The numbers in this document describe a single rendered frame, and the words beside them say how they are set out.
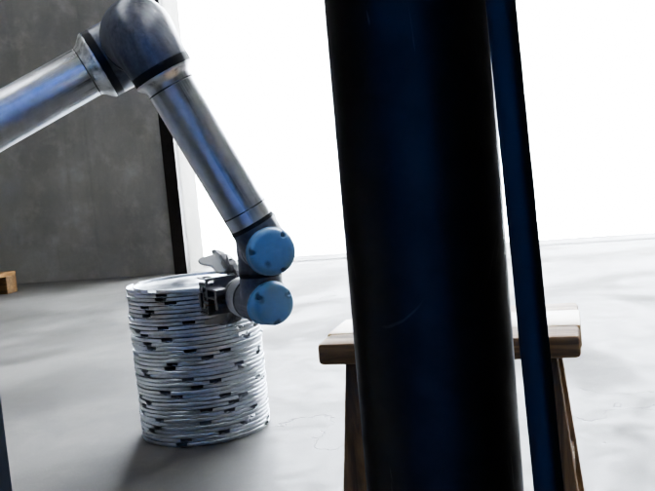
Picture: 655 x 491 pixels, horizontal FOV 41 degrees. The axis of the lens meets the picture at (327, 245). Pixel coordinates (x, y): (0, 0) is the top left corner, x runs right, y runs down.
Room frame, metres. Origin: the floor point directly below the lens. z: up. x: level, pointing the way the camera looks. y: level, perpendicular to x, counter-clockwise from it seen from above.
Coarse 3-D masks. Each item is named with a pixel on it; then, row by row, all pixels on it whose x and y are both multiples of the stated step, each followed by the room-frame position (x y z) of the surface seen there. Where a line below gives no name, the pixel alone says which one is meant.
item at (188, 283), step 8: (200, 272) 2.05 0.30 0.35; (208, 272) 2.05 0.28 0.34; (160, 280) 2.01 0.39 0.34; (168, 280) 2.00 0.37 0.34; (176, 280) 1.99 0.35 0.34; (184, 280) 1.92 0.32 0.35; (192, 280) 1.91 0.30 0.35; (200, 280) 1.89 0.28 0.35; (136, 288) 1.84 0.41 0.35; (144, 288) 1.88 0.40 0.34; (152, 288) 1.86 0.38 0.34; (160, 288) 1.85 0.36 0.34; (168, 288) 1.84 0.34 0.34; (176, 288) 1.83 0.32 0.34; (184, 288) 1.77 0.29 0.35; (192, 288) 1.77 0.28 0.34
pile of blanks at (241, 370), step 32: (160, 320) 1.84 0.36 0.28; (192, 320) 1.83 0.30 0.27; (160, 352) 1.85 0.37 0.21; (192, 352) 1.84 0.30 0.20; (224, 352) 1.89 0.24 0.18; (256, 352) 1.94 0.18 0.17; (160, 384) 1.85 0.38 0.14; (192, 384) 1.83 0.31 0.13; (224, 384) 1.85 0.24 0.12; (256, 384) 1.91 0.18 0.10; (160, 416) 1.85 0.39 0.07; (192, 416) 1.83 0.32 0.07; (224, 416) 1.84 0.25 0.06; (256, 416) 1.90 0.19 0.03
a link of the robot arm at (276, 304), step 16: (240, 288) 1.54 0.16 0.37; (256, 288) 1.48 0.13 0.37; (272, 288) 1.47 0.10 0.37; (288, 288) 1.49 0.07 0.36; (240, 304) 1.52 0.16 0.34; (256, 304) 1.46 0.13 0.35; (272, 304) 1.47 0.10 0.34; (288, 304) 1.48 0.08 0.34; (256, 320) 1.48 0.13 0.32; (272, 320) 1.47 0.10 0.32
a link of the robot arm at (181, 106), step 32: (128, 0) 1.37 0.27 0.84; (128, 32) 1.33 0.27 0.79; (160, 32) 1.34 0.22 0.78; (128, 64) 1.34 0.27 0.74; (160, 64) 1.32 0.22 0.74; (160, 96) 1.34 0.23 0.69; (192, 96) 1.35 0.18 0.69; (192, 128) 1.34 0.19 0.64; (192, 160) 1.36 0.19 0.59; (224, 160) 1.35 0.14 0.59; (224, 192) 1.35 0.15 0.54; (256, 192) 1.37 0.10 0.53; (256, 224) 1.36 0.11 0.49; (256, 256) 1.34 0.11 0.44; (288, 256) 1.35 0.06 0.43
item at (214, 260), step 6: (216, 252) 1.76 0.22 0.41; (222, 252) 1.75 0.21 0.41; (204, 258) 1.74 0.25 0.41; (210, 258) 1.74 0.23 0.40; (216, 258) 1.75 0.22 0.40; (204, 264) 1.73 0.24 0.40; (210, 264) 1.73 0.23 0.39; (216, 264) 1.73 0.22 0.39; (222, 264) 1.73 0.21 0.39; (216, 270) 1.71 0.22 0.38; (222, 270) 1.72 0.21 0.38
